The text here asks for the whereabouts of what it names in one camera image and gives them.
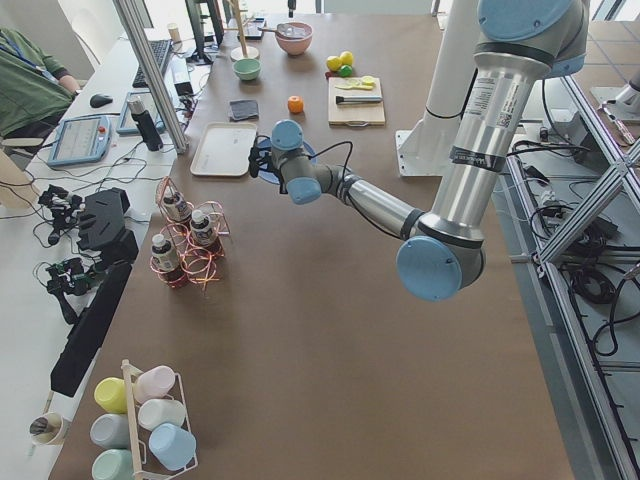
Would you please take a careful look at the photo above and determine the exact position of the yellow cup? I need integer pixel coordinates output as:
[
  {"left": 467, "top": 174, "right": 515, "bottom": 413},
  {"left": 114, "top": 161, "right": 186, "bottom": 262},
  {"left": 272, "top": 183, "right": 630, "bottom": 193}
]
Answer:
[{"left": 94, "top": 377, "right": 127, "bottom": 414}]

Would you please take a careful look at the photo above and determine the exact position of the pink cup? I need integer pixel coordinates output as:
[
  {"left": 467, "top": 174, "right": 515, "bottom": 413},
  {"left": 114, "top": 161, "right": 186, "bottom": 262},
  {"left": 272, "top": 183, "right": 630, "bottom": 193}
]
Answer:
[{"left": 133, "top": 365, "right": 175, "bottom": 404}]

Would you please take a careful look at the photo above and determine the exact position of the yellow plastic knife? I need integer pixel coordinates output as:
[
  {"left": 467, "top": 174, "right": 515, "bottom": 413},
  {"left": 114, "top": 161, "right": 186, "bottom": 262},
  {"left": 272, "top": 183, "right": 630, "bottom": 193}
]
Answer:
[{"left": 334, "top": 83, "right": 375, "bottom": 91}]

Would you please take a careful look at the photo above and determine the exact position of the tea bottle white cap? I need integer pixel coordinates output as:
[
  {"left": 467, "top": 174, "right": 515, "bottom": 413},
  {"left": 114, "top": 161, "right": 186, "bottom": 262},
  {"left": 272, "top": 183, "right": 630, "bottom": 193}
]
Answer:
[{"left": 151, "top": 233, "right": 184, "bottom": 288}]

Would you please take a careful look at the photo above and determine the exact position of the white cup rack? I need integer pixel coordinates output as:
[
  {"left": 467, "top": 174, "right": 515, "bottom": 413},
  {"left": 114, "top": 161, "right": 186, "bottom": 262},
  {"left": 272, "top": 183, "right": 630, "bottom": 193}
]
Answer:
[{"left": 121, "top": 359, "right": 199, "bottom": 480}]

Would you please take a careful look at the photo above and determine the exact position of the mint green bowl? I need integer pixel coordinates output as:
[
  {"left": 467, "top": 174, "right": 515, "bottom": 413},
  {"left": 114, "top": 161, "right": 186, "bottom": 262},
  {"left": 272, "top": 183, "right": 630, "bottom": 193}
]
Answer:
[{"left": 233, "top": 58, "right": 261, "bottom": 81}]

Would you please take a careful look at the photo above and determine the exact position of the blue plate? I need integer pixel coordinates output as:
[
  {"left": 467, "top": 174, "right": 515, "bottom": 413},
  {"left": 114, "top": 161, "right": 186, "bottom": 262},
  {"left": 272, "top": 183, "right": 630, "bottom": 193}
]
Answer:
[{"left": 257, "top": 138, "right": 316, "bottom": 185}]

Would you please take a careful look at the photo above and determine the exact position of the orange fruit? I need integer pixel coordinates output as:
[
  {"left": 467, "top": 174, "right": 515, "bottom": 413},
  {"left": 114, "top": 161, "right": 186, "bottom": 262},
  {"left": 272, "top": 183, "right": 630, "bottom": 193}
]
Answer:
[{"left": 287, "top": 95, "right": 305, "bottom": 114}]

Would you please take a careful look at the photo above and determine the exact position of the blue teach pendant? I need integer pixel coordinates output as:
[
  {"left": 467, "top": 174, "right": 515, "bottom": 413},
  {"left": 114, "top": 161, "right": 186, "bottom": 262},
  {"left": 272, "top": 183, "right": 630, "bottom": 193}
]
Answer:
[
  {"left": 47, "top": 115, "right": 111, "bottom": 167},
  {"left": 116, "top": 90, "right": 165, "bottom": 136}
]

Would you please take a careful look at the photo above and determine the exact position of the yellow lemon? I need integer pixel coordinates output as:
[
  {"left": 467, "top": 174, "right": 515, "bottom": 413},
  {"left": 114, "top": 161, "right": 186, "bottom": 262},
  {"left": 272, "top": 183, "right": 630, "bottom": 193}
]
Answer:
[
  {"left": 339, "top": 51, "right": 354, "bottom": 66},
  {"left": 325, "top": 56, "right": 342, "bottom": 72}
]

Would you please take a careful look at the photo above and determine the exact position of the green lime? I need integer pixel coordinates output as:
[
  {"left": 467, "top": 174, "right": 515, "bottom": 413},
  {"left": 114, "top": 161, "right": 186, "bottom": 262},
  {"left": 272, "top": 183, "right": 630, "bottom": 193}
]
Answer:
[{"left": 337, "top": 65, "right": 353, "bottom": 78}]

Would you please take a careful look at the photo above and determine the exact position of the pile of clear ice cubes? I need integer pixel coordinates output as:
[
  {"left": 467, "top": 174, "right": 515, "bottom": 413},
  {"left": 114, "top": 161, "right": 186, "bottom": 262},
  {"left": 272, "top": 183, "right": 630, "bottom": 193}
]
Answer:
[{"left": 276, "top": 22, "right": 307, "bottom": 39}]

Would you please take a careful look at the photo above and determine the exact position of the steel muddler black tip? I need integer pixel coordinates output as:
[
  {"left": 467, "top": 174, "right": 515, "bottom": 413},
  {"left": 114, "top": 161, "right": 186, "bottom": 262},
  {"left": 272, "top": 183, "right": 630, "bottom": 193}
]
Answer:
[{"left": 335, "top": 95, "right": 383, "bottom": 106}]

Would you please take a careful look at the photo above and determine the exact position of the cream rabbit tray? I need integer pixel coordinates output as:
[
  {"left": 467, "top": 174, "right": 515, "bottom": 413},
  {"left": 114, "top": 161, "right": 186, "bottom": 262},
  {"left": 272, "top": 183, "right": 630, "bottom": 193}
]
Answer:
[{"left": 190, "top": 122, "right": 257, "bottom": 177}]

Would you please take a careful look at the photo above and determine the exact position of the pink bowl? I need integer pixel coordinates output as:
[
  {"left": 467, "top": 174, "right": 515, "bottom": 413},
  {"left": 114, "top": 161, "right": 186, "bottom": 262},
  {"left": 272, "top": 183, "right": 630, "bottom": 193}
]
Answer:
[{"left": 275, "top": 22, "right": 313, "bottom": 56}]

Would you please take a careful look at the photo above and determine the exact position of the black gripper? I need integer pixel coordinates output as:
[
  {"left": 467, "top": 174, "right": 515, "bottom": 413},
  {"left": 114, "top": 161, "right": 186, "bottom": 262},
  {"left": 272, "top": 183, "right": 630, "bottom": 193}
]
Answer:
[{"left": 248, "top": 135, "right": 274, "bottom": 179}]

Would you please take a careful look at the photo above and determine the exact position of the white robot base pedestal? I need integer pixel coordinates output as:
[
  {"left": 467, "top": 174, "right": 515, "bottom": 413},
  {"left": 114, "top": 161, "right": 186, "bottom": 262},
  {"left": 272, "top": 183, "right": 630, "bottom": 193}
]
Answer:
[{"left": 396, "top": 0, "right": 480, "bottom": 177}]

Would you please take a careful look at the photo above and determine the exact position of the bamboo cutting board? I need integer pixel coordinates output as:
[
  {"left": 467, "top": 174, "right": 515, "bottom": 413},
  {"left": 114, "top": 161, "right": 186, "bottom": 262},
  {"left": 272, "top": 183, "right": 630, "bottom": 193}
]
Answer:
[{"left": 328, "top": 77, "right": 386, "bottom": 126}]

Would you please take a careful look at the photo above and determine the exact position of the metal ice scoop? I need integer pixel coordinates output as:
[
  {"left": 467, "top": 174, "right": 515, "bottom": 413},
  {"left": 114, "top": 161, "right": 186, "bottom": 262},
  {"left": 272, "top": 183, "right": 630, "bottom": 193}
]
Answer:
[{"left": 259, "top": 23, "right": 308, "bottom": 39}]

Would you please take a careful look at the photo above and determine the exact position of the black computer mouse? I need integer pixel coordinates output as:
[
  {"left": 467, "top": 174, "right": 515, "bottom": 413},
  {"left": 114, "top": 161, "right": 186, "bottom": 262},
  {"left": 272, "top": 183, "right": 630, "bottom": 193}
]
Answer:
[{"left": 89, "top": 94, "right": 113, "bottom": 109}]

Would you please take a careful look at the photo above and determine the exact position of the black keyboard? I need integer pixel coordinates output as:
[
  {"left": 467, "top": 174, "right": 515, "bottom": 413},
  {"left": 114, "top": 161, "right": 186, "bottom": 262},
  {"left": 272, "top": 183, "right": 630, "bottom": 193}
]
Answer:
[{"left": 132, "top": 39, "right": 173, "bottom": 88}]

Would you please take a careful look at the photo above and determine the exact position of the light blue cup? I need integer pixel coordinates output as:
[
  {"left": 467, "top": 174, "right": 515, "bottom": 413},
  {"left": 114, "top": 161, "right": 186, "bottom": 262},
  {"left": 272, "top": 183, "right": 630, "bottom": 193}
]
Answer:
[{"left": 148, "top": 423, "right": 197, "bottom": 471}]

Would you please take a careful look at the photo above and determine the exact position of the grey folded cloth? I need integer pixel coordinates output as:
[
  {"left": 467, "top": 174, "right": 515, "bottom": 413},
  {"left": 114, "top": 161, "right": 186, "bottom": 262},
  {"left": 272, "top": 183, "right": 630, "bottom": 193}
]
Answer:
[{"left": 229, "top": 99, "right": 259, "bottom": 121}]

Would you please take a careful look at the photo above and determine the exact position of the person in green shirt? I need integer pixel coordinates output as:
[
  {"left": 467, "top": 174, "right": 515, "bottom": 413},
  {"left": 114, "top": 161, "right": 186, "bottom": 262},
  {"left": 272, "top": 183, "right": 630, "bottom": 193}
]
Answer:
[{"left": 1, "top": 28, "right": 81, "bottom": 139}]

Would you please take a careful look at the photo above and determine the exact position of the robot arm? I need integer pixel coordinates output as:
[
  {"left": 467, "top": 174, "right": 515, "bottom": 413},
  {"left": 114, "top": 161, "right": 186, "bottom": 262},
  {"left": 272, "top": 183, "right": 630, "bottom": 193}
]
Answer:
[{"left": 249, "top": 1, "right": 588, "bottom": 301}]

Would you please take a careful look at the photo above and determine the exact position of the copper wire bottle rack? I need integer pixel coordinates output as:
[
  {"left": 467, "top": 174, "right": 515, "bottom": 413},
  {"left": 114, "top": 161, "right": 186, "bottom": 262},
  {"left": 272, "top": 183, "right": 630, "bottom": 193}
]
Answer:
[{"left": 149, "top": 176, "right": 230, "bottom": 289}]

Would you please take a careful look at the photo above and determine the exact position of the black thermos bottle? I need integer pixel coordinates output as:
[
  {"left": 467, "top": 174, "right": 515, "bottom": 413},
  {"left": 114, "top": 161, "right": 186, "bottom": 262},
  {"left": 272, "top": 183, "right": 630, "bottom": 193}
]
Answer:
[{"left": 127, "top": 96, "right": 163, "bottom": 152}]

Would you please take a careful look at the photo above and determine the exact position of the wooden cup stand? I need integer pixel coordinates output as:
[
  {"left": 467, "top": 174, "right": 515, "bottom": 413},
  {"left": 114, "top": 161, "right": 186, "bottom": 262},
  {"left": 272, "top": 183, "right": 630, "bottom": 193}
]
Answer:
[{"left": 225, "top": 0, "right": 260, "bottom": 61}]

